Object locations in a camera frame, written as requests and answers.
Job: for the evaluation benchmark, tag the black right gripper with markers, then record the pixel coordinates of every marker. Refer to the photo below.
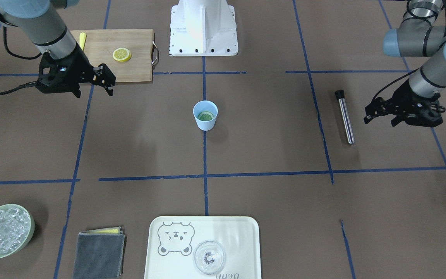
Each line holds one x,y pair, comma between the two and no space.
79,66

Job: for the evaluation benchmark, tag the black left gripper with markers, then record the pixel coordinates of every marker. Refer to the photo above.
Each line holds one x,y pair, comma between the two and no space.
404,101

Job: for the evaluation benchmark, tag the yellow lemon slice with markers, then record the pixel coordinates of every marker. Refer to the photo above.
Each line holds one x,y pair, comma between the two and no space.
205,116
121,54

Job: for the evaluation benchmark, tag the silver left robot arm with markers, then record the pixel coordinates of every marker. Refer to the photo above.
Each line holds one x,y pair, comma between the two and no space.
417,36

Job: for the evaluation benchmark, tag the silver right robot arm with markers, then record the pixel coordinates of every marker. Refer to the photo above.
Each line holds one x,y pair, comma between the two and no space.
42,24

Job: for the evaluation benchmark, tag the yellow lemon slice on board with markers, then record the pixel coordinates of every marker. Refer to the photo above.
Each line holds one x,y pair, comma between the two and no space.
121,54

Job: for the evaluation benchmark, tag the light blue paper cup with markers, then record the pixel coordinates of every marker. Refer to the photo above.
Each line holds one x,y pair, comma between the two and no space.
201,106

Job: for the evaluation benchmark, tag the bamboo cutting board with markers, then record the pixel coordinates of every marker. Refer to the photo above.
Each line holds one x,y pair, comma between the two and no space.
100,45

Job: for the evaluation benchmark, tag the steel muddler black tip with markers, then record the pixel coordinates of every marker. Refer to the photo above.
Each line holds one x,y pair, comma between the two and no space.
340,96

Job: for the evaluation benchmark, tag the yellow plastic knife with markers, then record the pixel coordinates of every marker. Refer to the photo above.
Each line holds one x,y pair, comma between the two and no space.
82,40

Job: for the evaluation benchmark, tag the cream bear tray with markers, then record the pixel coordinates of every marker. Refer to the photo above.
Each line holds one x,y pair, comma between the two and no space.
172,241

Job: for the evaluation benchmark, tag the folded grey cloth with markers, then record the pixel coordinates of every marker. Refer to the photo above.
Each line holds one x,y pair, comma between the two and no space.
99,254

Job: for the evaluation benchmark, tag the green bowl of ice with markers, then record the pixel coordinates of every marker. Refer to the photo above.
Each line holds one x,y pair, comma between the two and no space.
17,227

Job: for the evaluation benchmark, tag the clear wine glass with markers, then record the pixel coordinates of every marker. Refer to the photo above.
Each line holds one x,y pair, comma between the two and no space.
209,257

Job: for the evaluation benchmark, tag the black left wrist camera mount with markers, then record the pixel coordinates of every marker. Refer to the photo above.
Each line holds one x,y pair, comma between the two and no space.
427,114

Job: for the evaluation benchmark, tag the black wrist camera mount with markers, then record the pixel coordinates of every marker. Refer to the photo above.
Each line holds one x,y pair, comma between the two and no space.
47,82
427,114

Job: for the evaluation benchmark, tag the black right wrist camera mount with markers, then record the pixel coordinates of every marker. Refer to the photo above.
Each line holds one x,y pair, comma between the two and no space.
47,82

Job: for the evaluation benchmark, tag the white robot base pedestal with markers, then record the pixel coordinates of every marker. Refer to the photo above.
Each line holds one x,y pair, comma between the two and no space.
203,28

